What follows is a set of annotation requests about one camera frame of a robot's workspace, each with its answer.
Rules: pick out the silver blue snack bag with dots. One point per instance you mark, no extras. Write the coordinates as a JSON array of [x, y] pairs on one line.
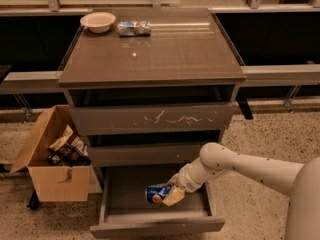
[[134, 28]]

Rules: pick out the grey metal railing beam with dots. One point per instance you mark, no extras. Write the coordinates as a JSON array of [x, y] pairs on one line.
[[255, 76]]

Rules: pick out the brown cardboard box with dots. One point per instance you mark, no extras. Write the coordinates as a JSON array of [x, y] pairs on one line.
[[52, 183]]

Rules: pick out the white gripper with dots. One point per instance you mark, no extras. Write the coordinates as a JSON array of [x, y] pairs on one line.
[[187, 182]]

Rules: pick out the grey middle drawer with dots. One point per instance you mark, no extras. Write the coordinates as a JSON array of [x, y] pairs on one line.
[[144, 154]]

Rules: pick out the grey open bottom drawer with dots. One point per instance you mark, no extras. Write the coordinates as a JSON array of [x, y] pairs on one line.
[[126, 213]]

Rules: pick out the grey top drawer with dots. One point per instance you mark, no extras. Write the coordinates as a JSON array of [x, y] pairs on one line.
[[151, 119]]

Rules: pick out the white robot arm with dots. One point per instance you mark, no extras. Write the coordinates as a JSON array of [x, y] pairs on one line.
[[299, 182]]

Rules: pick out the white paper bowl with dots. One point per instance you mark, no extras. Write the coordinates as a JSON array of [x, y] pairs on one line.
[[98, 22]]

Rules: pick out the snack bags in box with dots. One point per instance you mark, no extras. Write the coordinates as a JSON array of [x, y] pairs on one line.
[[68, 150]]

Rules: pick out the grey drawer cabinet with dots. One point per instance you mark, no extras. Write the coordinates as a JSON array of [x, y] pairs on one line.
[[185, 61]]

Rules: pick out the blue pepsi can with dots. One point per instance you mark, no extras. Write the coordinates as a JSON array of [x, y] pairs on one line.
[[157, 193]]

